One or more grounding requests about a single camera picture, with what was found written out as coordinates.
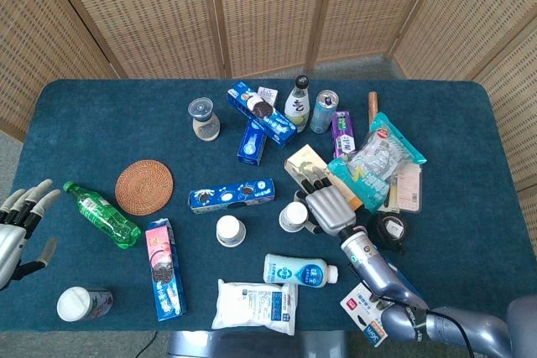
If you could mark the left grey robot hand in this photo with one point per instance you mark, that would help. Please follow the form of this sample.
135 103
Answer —
12 228

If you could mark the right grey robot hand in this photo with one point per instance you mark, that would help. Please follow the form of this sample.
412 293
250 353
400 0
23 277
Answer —
331 211

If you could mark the paper cup with green flower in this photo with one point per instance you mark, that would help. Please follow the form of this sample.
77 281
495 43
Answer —
230 230
293 215

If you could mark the paper cup with blue flower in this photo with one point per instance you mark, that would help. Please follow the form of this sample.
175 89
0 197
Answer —
79 303

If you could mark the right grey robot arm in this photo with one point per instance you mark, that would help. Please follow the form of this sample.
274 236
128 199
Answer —
377 274

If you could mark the dark robot base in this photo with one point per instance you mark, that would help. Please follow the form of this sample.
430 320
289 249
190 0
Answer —
256 345

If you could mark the cream box with orange print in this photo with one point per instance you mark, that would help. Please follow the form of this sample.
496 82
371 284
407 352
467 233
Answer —
308 157

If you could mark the black tape roll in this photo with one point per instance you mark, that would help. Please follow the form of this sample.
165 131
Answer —
392 228

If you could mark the teal snack bag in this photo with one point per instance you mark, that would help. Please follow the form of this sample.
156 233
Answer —
377 161

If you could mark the white milk drink bottle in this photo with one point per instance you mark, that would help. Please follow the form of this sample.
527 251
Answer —
293 272

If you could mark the purple gum box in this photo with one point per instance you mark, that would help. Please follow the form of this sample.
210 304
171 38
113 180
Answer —
344 136

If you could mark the pink white card package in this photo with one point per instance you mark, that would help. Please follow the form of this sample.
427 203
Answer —
409 190

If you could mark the blue cartoon Oreo box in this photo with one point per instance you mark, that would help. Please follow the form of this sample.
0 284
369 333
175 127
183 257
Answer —
251 192

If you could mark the green plastic soda bottle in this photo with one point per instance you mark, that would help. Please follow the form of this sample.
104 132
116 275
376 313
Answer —
100 213

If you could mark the light blue drink can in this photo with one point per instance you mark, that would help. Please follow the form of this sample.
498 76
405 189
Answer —
324 112

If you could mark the caster wheels blister pack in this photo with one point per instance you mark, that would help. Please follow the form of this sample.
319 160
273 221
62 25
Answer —
361 307

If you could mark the small blue Oreo box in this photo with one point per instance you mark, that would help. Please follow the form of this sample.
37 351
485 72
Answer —
251 146

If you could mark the clear lime soda bottle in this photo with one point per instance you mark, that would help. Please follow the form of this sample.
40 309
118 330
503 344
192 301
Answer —
297 108

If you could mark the long blue Oreo box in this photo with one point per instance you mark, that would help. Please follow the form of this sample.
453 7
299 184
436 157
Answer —
268 119

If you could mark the wooden rolling pin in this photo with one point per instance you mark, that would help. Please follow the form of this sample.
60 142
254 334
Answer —
373 104

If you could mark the white wipes pack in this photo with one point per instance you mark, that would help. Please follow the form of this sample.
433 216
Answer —
251 307

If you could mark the small white carton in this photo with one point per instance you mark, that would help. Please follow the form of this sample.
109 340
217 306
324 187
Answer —
268 94

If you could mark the round woven rattan coaster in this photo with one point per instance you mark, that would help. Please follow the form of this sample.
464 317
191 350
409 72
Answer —
144 188

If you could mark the teal felt tablecloth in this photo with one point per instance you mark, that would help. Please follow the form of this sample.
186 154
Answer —
105 123

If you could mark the clear lidded pudding cup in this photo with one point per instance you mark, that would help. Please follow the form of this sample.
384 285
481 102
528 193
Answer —
204 121

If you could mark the pink strawberry Oreo box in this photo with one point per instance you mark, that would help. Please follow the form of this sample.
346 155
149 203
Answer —
165 274

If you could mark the woven bamboo folding screen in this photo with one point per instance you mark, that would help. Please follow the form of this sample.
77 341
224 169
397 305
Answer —
168 14

